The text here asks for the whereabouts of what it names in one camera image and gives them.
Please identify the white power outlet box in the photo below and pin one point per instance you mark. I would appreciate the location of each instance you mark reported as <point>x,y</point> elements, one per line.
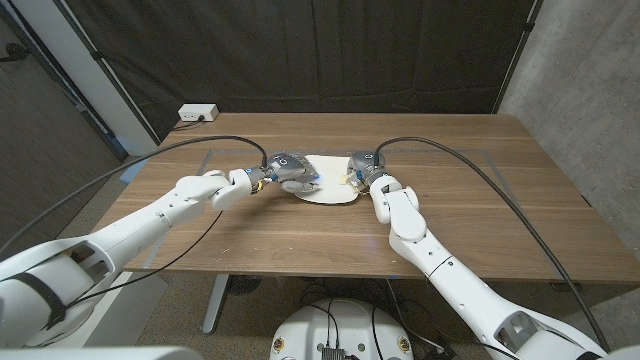
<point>197,112</point>

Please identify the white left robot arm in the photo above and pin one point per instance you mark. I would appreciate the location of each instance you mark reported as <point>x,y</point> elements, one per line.
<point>150,220</point>

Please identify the white table leg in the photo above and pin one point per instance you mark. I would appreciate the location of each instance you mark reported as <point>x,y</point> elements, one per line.
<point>216,302</point>

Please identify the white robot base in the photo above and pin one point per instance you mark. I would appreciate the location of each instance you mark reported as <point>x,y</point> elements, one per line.
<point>345,325</point>

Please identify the grey base port module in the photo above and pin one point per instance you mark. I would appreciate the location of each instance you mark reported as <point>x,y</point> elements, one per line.
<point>333,353</point>

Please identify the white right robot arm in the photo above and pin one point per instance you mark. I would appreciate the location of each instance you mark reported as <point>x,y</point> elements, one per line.
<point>450,275</point>

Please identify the black backdrop stand pole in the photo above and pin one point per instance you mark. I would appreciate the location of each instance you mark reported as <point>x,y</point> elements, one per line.
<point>520,47</point>
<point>100,59</point>

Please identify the black round floor fan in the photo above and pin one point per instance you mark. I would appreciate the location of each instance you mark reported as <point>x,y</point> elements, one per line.
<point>243,284</point>

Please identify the black floor power adapter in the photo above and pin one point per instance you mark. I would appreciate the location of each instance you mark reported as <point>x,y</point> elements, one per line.
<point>441,350</point>

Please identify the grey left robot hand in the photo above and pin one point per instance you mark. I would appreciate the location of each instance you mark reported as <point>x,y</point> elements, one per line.
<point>287,167</point>

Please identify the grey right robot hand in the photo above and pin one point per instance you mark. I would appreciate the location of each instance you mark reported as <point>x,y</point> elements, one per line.
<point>365,165</point>

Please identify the white square paper plate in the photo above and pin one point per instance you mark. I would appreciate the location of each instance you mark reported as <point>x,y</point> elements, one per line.
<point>330,175</point>

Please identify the black backdrop curtain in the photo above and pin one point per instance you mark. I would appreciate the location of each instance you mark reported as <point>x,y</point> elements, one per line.
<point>320,55</point>

